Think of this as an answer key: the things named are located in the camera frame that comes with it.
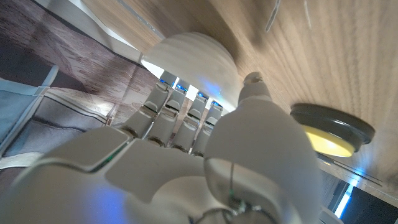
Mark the white ribbed bowl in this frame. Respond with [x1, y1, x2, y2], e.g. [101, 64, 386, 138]
[140, 31, 245, 113]

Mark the yellow button with black base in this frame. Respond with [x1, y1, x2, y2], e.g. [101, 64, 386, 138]
[289, 103, 376, 158]

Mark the grey five-finger right hand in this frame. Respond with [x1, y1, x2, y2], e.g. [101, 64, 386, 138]
[0, 70, 324, 224]

